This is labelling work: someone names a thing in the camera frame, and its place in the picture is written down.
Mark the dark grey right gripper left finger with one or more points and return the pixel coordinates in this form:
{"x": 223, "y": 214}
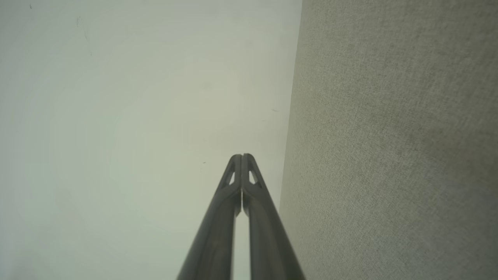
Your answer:
{"x": 218, "y": 233}

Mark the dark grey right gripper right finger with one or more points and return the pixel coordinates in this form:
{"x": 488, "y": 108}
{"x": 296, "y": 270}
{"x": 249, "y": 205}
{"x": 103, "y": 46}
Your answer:
{"x": 268, "y": 241}

